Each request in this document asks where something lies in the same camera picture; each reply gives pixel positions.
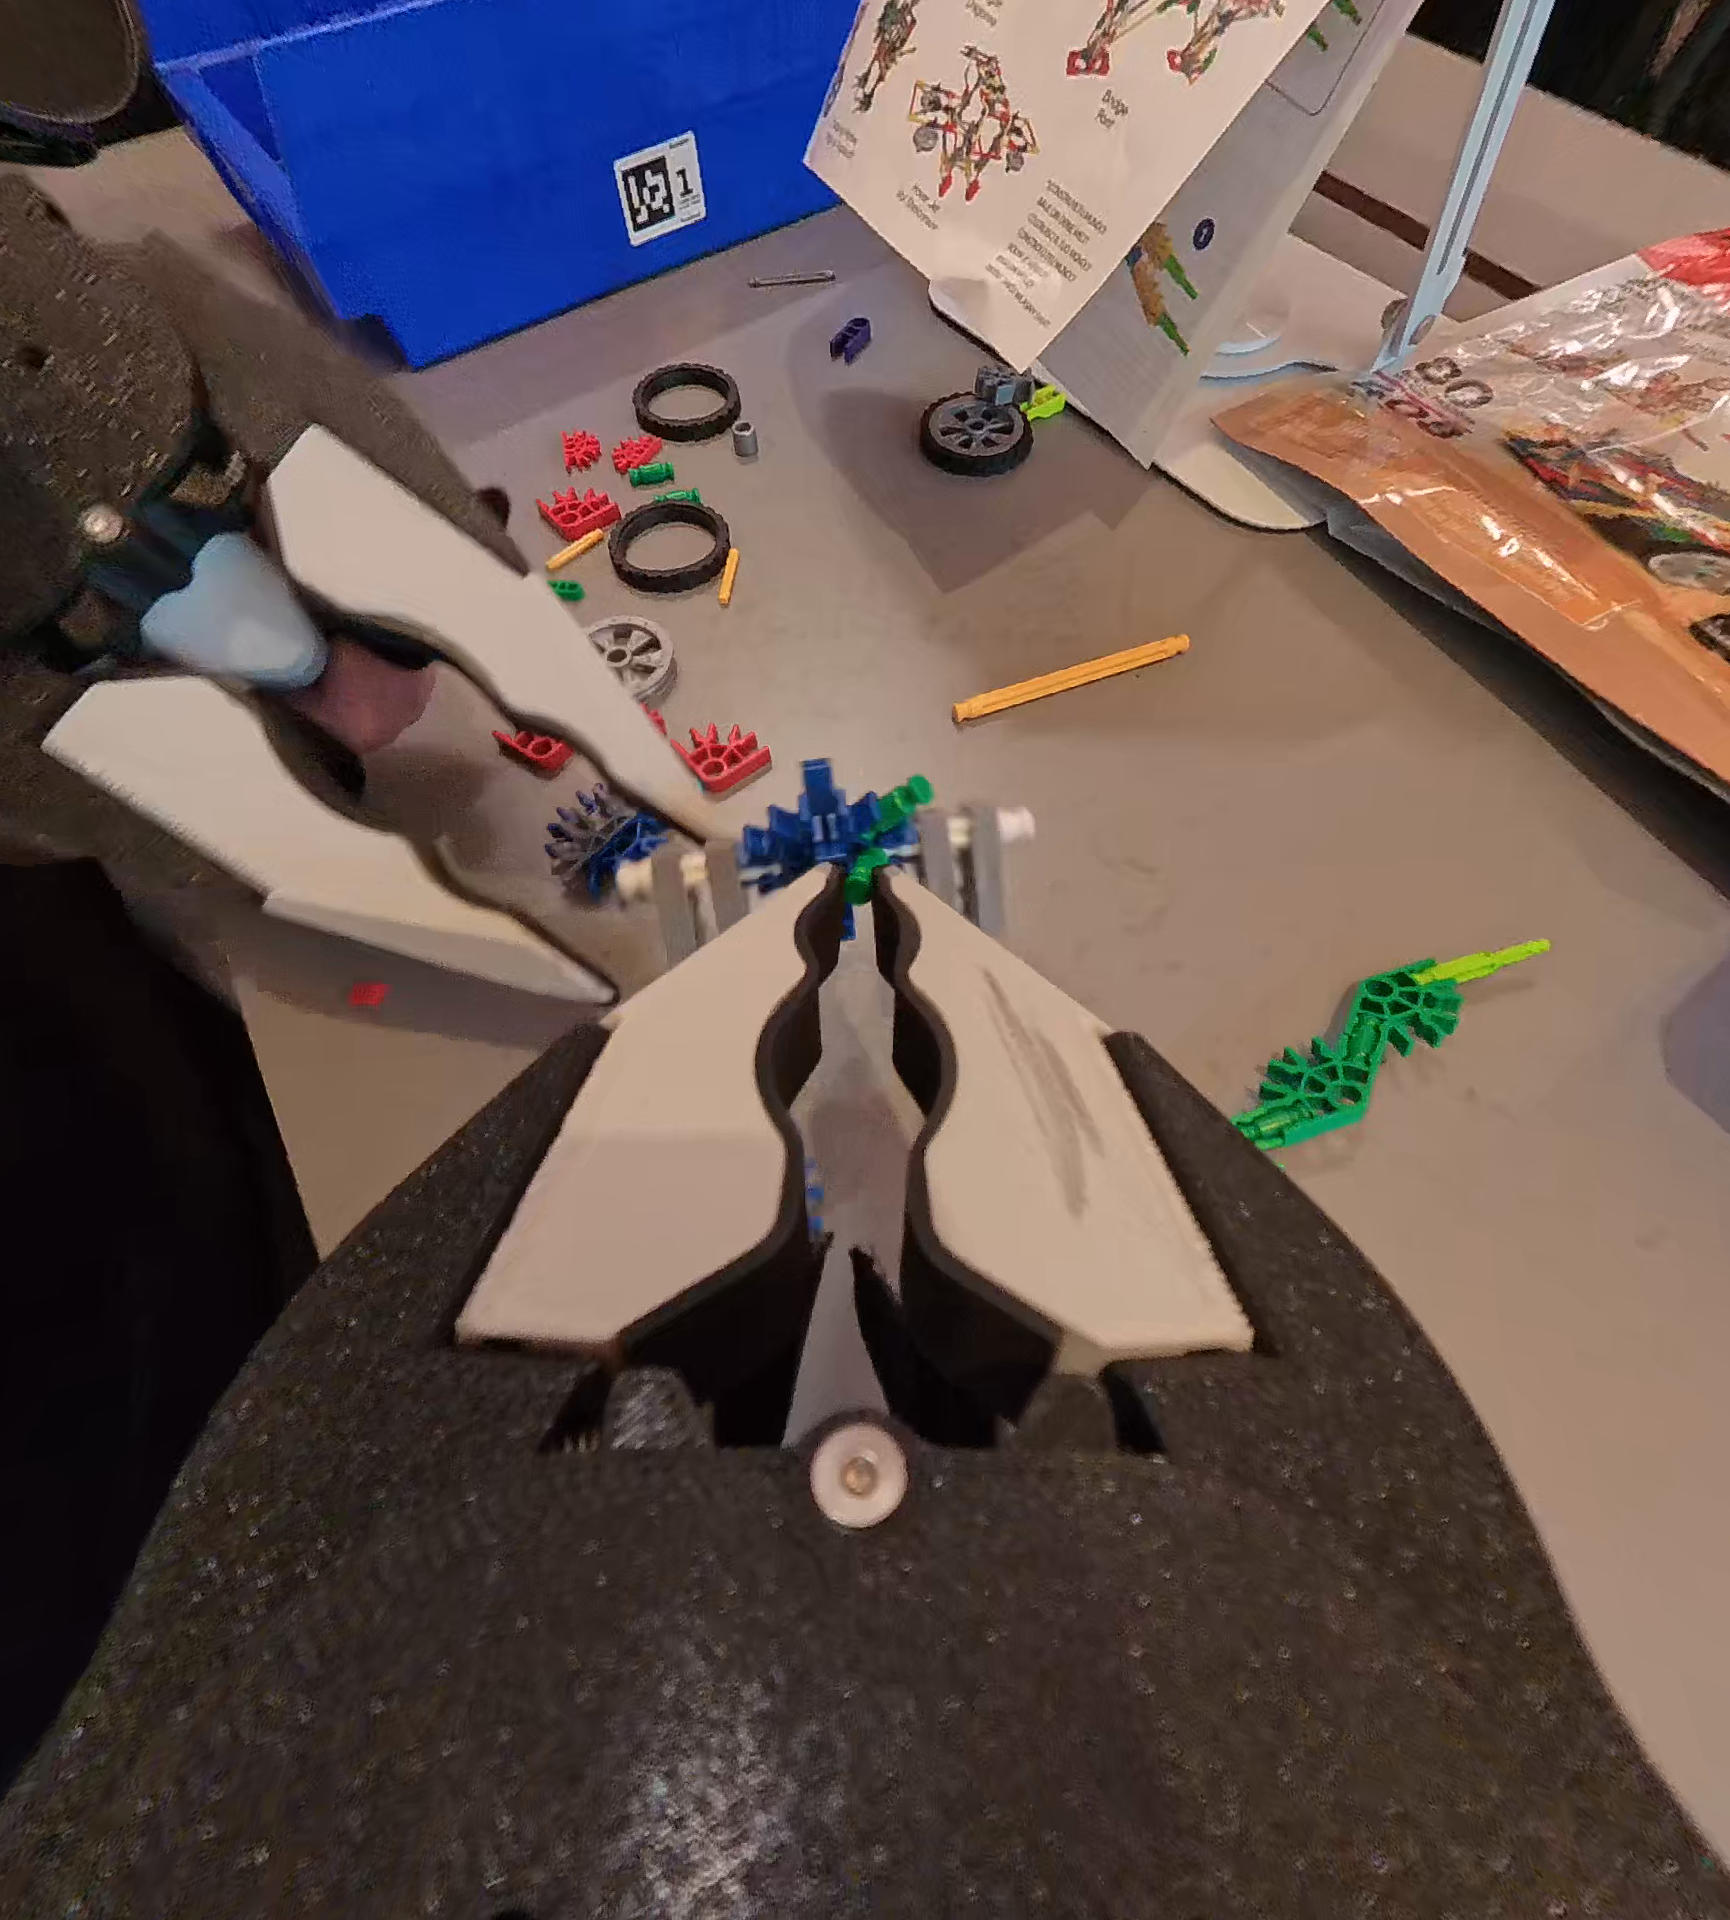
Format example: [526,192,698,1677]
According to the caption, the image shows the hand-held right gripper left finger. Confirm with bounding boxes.
[453,866,828,1361]

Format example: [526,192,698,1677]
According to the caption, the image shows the black toy wheel assembly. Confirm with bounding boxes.
[917,366,1072,481]

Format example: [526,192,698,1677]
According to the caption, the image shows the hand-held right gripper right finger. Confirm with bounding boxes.
[872,870,1257,1382]

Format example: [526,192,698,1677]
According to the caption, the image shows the black rubber tire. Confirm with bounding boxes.
[603,499,735,597]
[630,361,746,447]

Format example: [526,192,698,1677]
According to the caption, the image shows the grey wheel hub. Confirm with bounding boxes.
[581,612,684,706]

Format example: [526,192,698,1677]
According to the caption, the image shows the orange toy package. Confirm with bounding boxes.
[1212,202,1730,890]

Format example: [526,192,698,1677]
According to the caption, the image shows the blue bin with marker tag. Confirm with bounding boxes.
[135,0,900,375]

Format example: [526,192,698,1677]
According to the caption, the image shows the white desk stand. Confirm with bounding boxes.
[1150,0,1559,531]

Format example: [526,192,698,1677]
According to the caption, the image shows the person's left hand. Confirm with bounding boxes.
[306,642,443,756]

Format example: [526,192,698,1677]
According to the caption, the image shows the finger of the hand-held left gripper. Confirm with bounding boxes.
[264,422,742,847]
[40,679,621,1009]

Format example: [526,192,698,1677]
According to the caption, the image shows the white instruction booklet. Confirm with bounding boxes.
[1035,0,1425,471]

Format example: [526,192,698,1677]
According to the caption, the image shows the green toy connector chain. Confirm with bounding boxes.
[1231,936,1553,1158]

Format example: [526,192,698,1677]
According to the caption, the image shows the person's dark pants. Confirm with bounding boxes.
[0,854,322,1893]

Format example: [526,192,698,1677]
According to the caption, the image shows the blue and grey snowflake connectors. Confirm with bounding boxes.
[543,779,674,904]

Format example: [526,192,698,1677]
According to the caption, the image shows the multicoloured construction toy model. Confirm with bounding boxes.
[610,756,1035,962]

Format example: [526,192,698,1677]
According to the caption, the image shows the long yellow rod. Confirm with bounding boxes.
[948,633,1194,727]

